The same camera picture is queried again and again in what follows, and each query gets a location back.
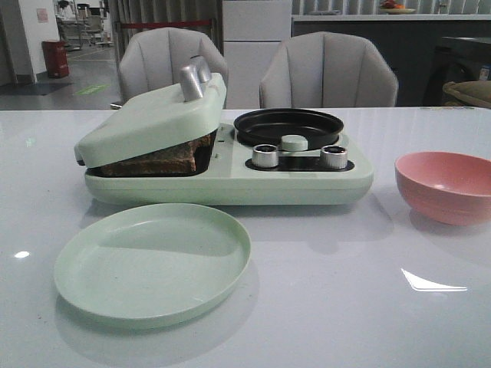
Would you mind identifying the white cabinet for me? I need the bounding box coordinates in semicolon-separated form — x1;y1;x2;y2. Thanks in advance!
222;1;292;110

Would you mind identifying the left silver control knob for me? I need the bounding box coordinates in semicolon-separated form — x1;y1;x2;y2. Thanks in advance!
252;144;279;169

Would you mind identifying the right grey upholstered chair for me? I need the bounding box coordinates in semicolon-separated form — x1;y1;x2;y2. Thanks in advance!
259;31;398;108

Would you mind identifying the light green round plate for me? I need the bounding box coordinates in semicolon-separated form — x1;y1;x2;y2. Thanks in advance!
54;203;251;329

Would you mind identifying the green breakfast maker base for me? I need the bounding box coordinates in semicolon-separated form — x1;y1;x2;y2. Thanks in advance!
85;120;374;206

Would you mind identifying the silver lid handle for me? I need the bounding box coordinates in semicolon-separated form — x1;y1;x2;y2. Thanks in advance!
180;55;212;102

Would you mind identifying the green round pan knob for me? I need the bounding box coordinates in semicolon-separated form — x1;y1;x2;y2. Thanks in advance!
280;134;308;152

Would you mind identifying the tan cushion at right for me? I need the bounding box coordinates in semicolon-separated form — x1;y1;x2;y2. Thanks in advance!
443;80;490;109

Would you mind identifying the pink plastic bowl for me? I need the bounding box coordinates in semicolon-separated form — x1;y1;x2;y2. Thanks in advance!
394;152;490;225

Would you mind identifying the grey upholstered chair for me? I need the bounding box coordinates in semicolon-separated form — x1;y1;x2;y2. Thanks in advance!
259;31;398;108
119;28;229;103

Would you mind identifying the fruit plate on counter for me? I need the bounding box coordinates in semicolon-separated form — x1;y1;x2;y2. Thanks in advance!
379;0;416;15

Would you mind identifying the white bread slice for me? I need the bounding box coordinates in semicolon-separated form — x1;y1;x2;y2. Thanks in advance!
190;133;213;150
100;140;202;176

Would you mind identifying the silver control knob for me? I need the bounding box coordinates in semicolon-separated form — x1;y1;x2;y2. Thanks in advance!
319;145;348;169
252;144;279;169

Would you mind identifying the right silver control knob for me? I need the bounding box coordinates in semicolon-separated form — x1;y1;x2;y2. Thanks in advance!
319;145;348;169

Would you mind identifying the black round frying pan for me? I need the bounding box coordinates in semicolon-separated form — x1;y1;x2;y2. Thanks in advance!
234;108;344;150

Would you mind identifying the green breakfast maker lid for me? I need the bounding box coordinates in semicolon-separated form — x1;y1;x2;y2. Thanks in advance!
74;73;226;168

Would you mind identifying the red bin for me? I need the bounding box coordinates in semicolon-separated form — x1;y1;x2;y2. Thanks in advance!
41;40;69;78

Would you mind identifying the left grey upholstered chair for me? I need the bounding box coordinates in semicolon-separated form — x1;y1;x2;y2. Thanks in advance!
119;28;229;103

